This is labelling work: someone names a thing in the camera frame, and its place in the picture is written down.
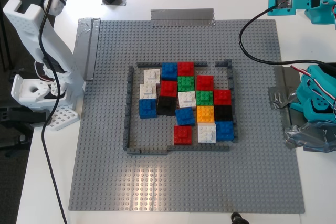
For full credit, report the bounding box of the yellow lego cube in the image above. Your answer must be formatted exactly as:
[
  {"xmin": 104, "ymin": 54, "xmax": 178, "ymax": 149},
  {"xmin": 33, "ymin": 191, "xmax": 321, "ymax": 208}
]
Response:
[{"xmin": 196, "ymin": 105, "xmax": 216, "ymax": 124}]

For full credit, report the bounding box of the grey duct tape strip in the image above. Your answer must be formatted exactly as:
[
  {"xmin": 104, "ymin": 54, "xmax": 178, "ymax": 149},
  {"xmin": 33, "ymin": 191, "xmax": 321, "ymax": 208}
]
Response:
[{"xmin": 78, "ymin": 17, "xmax": 102, "ymax": 82}]

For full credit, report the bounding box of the red lego cube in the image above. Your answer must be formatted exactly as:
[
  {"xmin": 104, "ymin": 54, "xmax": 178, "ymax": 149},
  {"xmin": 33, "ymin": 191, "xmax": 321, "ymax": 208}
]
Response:
[
  {"xmin": 177, "ymin": 61, "xmax": 195, "ymax": 78},
  {"xmin": 173, "ymin": 125, "xmax": 193, "ymax": 146},
  {"xmin": 213, "ymin": 89, "xmax": 232, "ymax": 107},
  {"xmin": 159, "ymin": 80, "xmax": 178, "ymax": 98},
  {"xmin": 196, "ymin": 75, "xmax": 215, "ymax": 92}
]

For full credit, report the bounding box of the grey studded baseplate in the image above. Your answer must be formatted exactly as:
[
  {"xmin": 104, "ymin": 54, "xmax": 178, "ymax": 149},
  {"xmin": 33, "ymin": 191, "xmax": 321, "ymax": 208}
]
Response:
[{"xmin": 68, "ymin": 18, "xmax": 306, "ymax": 214}]

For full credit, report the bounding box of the white lego cube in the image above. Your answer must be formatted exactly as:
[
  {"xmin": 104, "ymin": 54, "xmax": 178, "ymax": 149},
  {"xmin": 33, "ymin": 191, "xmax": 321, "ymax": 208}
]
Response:
[
  {"xmin": 177, "ymin": 91, "xmax": 196, "ymax": 109},
  {"xmin": 197, "ymin": 122, "xmax": 217, "ymax": 144},
  {"xmin": 143, "ymin": 69, "xmax": 161, "ymax": 86},
  {"xmin": 139, "ymin": 83, "xmax": 158, "ymax": 101}
]

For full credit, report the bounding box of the green lego cube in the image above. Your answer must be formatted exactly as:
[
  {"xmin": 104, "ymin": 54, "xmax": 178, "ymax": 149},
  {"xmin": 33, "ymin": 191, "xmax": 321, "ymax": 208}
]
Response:
[
  {"xmin": 196, "ymin": 90, "xmax": 215, "ymax": 108},
  {"xmin": 177, "ymin": 76, "xmax": 196, "ymax": 93}
]

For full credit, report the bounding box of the black cable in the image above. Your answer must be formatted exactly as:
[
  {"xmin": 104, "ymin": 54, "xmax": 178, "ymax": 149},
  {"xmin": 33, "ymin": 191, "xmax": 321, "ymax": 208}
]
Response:
[
  {"xmin": 38, "ymin": 0, "xmax": 68, "ymax": 224},
  {"xmin": 238, "ymin": 0, "xmax": 336, "ymax": 67}
]

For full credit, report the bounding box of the black clamp knob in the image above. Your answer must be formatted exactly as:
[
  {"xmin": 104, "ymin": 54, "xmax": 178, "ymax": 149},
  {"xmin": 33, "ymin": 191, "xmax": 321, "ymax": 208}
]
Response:
[{"xmin": 230, "ymin": 211, "xmax": 249, "ymax": 224}]

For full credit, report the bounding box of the blue lego cube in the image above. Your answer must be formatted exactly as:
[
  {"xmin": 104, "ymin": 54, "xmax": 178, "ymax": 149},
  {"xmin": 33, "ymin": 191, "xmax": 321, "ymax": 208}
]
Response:
[
  {"xmin": 161, "ymin": 62, "xmax": 179, "ymax": 82},
  {"xmin": 175, "ymin": 107, "xmax": 196, "ymax": 127},
  {"xmin": 139, "ymin": 98, "xmax": 158, "ymax": 119},
  {"xmin": 215, "ymin": 121, "xmax": 235, "ymax": 142}
]

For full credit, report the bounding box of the black table clamp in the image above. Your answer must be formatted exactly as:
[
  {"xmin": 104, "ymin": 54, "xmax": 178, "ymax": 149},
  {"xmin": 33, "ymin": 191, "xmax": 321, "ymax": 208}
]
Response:
[{"xmin": 0, "ymin": 104, "xmax": 35, "ymax": 156}]

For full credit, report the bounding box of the red white black servo wire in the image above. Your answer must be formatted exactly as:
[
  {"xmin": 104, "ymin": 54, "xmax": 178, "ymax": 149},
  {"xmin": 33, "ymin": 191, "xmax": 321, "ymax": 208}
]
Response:
[
  {"xmin": 290, "ymin": 63, "xmax": 336, "ymax": 109},
  {"xmin": 323, "ymin": 0, "xmax": 336, "ymax": 29}
]

